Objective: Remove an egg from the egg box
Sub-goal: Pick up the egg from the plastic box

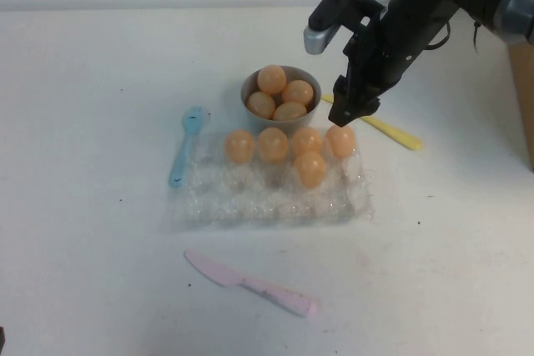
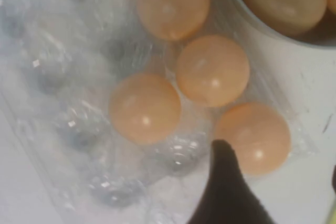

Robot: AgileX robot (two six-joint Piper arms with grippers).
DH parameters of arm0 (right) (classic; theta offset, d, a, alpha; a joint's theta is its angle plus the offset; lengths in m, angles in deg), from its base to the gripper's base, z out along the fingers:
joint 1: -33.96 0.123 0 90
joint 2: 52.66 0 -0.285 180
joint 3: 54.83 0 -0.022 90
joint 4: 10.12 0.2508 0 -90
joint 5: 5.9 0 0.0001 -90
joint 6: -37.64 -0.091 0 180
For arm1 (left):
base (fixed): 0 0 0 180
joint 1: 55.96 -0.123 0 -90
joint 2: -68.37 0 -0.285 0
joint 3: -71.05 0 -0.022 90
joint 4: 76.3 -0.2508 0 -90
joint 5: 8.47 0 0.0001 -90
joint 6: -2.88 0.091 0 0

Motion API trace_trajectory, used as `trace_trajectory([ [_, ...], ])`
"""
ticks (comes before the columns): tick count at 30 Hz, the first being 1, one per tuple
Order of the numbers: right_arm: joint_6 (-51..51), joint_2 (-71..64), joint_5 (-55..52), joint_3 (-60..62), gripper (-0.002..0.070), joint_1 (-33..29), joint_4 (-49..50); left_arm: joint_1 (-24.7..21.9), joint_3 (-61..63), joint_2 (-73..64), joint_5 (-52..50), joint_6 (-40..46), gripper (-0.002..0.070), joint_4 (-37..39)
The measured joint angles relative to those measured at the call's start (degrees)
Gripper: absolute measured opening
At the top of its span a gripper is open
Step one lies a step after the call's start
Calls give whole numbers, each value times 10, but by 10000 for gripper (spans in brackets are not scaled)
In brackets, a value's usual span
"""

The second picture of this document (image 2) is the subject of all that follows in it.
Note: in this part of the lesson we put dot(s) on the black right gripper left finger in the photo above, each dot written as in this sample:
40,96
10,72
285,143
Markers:
225,195

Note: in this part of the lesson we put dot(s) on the clear plastic egg tray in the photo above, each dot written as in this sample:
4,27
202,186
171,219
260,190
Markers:
65,77

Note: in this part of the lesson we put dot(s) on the grey round bowl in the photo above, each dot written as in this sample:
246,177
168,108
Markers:
319,35

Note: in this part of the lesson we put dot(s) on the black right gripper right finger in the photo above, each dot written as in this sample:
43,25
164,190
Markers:
334,174

